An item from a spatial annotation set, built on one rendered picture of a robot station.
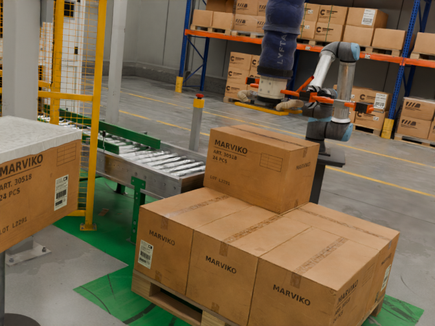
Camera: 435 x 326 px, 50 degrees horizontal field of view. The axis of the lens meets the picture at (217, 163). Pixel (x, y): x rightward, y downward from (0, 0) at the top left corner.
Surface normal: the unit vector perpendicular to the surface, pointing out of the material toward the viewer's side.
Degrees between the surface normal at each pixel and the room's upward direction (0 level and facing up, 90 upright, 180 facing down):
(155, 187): 90
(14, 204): 90
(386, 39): 89
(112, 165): 90
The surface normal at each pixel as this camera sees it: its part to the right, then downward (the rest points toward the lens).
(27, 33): 0.80, 0.25
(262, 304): -0.58, 0.14
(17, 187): 0.96, 0.19
